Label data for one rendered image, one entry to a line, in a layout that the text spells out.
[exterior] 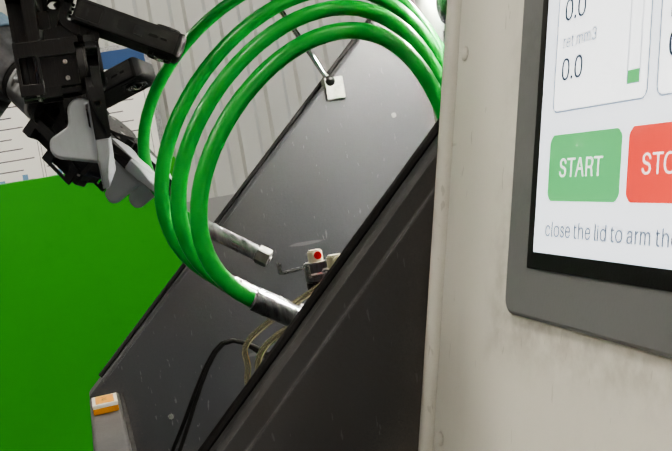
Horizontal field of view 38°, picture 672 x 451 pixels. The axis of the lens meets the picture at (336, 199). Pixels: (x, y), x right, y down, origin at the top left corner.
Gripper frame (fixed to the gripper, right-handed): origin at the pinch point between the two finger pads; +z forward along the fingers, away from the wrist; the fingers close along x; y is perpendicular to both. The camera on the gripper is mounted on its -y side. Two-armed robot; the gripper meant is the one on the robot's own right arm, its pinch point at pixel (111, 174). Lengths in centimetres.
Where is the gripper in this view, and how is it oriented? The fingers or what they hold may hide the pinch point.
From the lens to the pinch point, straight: 100.5
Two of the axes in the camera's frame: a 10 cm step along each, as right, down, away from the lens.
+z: 1.7, 9.9, 0.5
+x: 2.6, 0.0, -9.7
